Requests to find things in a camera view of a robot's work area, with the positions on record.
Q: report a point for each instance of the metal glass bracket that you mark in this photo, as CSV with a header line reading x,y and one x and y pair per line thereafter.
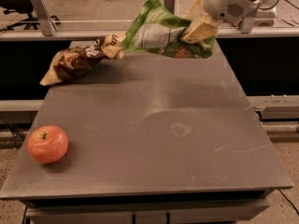
x,y
46,25
247,21
170,5

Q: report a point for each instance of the red apple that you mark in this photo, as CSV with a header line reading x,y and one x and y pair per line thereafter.
x,y
47,144

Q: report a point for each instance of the left metal glass bracket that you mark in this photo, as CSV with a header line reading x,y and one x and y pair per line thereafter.
x,y
46,25

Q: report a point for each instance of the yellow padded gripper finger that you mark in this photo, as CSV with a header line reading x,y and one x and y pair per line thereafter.
x,y
201,28
195,10

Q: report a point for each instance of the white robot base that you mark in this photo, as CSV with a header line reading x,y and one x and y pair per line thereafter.
x,y
266,14

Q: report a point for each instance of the middle metal glass bracket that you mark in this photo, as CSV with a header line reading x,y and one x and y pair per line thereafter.
x,y
170,5

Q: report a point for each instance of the green rice chip bag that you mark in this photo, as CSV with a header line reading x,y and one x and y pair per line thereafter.
x,y
156,30

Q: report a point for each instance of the brown chip bag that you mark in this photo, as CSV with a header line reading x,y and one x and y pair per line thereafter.
x,y
75,62

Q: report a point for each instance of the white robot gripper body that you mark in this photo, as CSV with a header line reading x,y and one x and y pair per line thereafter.
x,y
224,1

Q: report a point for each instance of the right metal glass bracket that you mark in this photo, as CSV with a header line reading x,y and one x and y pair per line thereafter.
x,y
247,21

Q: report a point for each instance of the black office chair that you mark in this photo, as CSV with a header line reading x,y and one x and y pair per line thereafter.
x,y
20,7

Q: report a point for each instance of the glass barrier panel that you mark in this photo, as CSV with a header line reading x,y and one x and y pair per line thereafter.
x,y
101,14

